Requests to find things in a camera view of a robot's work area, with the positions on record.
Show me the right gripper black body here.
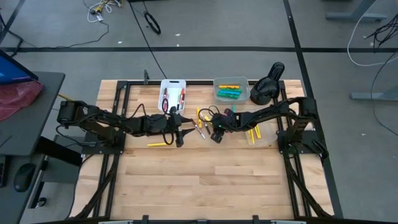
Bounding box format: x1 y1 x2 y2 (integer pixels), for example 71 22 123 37
211 113 239 144

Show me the grey translucent plastic bin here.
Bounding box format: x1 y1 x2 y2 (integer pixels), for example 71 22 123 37
213 76 251 105

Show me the clear plastic bin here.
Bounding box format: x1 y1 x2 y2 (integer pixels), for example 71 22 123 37
244 119 279 147

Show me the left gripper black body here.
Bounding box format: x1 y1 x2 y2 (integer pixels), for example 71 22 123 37
140 113 185 148

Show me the black side desk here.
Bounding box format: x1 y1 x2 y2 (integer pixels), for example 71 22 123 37
0 71 83 224

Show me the red cloth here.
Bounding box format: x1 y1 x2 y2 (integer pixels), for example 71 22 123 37
0 80 45 122

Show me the grey desk foot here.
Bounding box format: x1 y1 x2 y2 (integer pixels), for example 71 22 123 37
349 86 398 102

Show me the black computer mouse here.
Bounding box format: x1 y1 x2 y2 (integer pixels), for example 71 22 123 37
13 163 37 193

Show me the black cable coil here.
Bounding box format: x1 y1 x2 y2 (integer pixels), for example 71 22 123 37
143 11 162 35

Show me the white cable bundle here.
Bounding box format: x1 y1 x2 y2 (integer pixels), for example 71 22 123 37
86 0 123 23

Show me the long black cable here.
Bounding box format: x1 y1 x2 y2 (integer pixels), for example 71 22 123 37
127 0 169 80

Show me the laptop screen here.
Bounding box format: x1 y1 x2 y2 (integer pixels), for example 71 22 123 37
0 49 40 85

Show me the white plastic bin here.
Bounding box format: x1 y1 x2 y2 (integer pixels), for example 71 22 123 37
157 78 187 114

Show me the grey desk leg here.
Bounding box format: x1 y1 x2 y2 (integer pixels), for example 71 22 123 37
325 0 389 22

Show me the black keyboard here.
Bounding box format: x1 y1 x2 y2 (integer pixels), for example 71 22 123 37
0 155 7 187

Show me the black cable bundle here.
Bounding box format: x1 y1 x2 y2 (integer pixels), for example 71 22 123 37
363 14 398 54

